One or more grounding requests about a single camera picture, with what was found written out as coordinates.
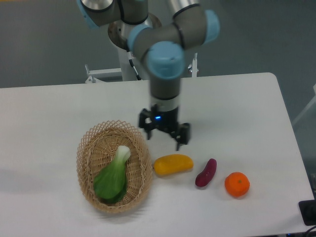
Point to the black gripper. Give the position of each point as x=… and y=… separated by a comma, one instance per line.
x=166, y=122

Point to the green bok choy vegetable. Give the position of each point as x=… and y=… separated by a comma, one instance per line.
x=110, y=185

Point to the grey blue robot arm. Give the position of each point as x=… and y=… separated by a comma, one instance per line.
x=160, y=50

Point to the woven wicker basket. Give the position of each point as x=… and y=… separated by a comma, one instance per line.
x=97, y=149

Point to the yellow mango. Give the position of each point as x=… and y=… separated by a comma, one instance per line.
x=171, y=164

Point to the purple sweet potato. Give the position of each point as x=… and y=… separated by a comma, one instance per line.
x=205, y=177

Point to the orange tangerine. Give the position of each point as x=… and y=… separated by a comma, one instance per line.
x=237, y=184

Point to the black device at edge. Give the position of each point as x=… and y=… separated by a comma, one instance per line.
x=308, y=211

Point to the white metal base frame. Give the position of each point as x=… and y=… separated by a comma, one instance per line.
x=105, y=75

